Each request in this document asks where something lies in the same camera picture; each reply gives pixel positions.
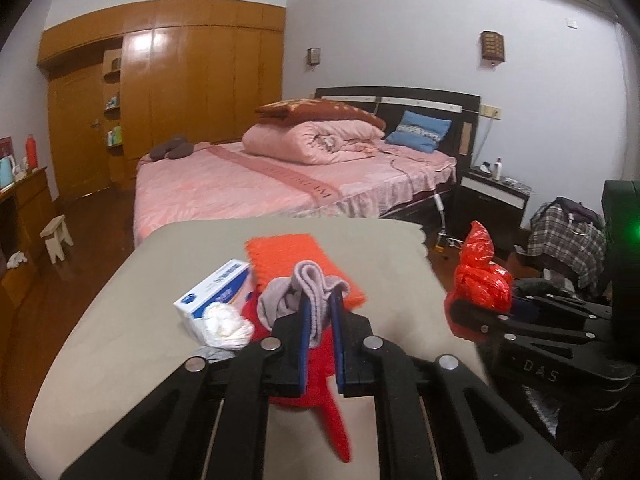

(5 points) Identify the dark wooden headboard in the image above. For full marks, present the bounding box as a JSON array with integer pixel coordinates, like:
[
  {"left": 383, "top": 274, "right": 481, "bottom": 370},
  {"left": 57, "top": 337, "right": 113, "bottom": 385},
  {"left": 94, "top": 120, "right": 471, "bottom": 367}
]
[{"left": 314, "top": 86, "right": 481, "bottom": 157}]

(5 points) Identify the plaid bag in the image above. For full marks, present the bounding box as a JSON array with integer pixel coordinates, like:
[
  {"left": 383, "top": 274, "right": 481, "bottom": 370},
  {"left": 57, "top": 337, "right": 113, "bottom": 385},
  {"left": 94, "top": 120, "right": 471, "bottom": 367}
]
[{"left": 529, "top": 199, "right": 608, "bottom": 291}]

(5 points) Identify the white power cable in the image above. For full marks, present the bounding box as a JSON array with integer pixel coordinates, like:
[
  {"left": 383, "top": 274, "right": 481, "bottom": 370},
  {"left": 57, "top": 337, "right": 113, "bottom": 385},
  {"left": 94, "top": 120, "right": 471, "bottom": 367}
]
[{"left": 434, "top": 191, "right": 463, "bottom": 257}]

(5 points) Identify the red plastic bag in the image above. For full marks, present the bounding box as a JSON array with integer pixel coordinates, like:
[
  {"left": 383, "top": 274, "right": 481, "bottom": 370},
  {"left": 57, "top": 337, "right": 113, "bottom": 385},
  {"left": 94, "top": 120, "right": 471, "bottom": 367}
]
[{"left": 444, "top": 220, "right": 513, "bottom": 338}]

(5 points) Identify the red cloth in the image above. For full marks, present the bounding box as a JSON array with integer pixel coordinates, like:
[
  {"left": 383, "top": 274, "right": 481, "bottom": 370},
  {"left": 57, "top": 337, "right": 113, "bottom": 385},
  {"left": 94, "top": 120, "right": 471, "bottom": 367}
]
[{"left": 242, "top": 290, "right": 353, "bottom": 463}]

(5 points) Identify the blue pillow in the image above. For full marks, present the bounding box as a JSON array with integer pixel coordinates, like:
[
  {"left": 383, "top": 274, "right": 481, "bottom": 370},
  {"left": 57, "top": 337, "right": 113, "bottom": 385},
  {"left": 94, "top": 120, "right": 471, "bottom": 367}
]
[{"left": 385, "top": 111, "right": 452, "bottom": 153}]

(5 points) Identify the dark grey cushion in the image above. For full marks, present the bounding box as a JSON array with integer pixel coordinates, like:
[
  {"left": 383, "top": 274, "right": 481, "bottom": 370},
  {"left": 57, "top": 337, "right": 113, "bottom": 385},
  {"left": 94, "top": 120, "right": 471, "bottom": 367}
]
[{"left": 150, "top": 135, "right": 194, "bottom": 161}]

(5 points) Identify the crumpled white tissue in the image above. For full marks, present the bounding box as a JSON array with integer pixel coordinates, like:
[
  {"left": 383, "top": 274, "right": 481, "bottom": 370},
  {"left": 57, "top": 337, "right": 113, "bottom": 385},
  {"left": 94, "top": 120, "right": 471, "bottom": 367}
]
[{"left": 200, "top": 302, "right": 256, "bottom": 350}]

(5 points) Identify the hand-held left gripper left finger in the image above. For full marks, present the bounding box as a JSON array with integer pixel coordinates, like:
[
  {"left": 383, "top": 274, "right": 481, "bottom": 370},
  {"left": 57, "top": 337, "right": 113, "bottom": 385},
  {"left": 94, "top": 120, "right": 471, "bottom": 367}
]
[{"left": 60, "top": 294, "right": 309, "bottom": 480}]

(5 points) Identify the white and blue box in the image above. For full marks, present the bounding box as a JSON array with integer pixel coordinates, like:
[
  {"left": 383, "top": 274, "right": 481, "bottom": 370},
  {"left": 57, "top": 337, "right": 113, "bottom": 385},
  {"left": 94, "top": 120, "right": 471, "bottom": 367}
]
[{"left": 173, "top": 259, "right": 251, "bottom": 341}]

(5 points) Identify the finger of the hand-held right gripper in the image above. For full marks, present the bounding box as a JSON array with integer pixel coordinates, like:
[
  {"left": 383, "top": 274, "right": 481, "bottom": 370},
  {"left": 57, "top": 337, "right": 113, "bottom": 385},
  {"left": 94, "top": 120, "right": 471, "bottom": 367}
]
[
  {"left": 511, "top": 280, "right": 614, "bottom": 322},
  {"left": 446, "top": 297, "right": 614, "bottom": 347}
]

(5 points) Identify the black and white nightstand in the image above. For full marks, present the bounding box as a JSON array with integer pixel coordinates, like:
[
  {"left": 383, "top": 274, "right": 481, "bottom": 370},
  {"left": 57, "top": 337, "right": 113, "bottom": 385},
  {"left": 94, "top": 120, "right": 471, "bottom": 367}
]
[{"left": 452, "top": 167, "right": 531, "bottom": 233}]

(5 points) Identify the wooden side desk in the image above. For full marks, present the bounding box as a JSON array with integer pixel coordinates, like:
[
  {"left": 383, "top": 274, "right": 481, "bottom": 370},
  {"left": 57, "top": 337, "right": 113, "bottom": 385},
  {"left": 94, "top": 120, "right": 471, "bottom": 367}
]
[{"left": 0, "top": 166, "right": 66, "bottom": 311}]

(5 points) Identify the grey sock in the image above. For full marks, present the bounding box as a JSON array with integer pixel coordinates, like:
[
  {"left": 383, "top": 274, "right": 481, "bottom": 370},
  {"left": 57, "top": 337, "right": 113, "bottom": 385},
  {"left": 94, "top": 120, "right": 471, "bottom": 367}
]
[{"left": 257, "top": 261, "right": 351, "bottom": 350}]

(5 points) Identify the orange textured sponge cloth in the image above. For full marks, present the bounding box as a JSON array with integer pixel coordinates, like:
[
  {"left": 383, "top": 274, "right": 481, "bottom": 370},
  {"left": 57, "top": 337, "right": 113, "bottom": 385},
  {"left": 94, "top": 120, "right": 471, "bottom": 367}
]
[{"left": 245, "top": 232, "right": 367, "bottom": 309}]

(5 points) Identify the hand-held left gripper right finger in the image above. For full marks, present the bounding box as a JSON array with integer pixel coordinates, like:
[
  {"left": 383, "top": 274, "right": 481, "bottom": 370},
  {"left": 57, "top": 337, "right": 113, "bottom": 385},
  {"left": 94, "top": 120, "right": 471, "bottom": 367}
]
[{"left": 330, "top": 293, "right": 583, "bottom": 480}]

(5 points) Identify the beige tablecloth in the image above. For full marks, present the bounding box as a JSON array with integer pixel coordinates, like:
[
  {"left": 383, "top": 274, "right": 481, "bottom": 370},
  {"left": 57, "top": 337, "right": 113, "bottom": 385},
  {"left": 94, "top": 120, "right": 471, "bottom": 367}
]
[{"left": 25, "top": 217, "right": 496, "bottom": 480}]

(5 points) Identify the folded pink quilt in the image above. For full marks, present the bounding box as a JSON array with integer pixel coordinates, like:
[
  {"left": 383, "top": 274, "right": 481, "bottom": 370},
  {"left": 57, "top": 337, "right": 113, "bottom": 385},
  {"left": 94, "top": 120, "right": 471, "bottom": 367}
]
[{"left": 242, "top": 120, "right": 386, "bottom": 166}]

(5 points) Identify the brown patterned pillow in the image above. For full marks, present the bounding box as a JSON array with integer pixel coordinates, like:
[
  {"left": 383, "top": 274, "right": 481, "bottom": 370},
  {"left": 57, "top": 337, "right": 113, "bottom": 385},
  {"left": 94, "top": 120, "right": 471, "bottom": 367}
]
[{"left": 255, "top": 99, "right": 387, "bottom": 131}]

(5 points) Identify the wooden wardrobe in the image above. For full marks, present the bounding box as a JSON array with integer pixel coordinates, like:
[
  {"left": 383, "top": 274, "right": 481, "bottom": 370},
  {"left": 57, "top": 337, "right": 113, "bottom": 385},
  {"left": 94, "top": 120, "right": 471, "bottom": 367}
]
[{"left": 37, "top": 0, "right": 287, "bottom": 196}]

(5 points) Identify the bed with pink sheet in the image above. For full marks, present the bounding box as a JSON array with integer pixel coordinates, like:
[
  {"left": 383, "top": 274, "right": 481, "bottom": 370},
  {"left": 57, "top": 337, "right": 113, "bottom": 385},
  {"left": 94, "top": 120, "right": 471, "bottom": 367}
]
[{"left": 134, "top": 86, "right": 481, "bottom": 248}]

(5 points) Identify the small white stool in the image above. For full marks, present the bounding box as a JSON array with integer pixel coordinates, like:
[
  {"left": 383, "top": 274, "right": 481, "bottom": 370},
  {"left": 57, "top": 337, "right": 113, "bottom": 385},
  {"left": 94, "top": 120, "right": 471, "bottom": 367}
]
[{"left": 40, "top": 215, "right": 75, "bottom": 263}]

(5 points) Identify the brown lattice wall lamp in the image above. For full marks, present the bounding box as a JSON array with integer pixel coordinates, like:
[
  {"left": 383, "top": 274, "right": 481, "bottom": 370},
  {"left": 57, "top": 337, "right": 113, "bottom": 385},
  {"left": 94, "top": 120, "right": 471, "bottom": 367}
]
[{"left": 481, "top": 31, "right": 506, "bottom": 65}]

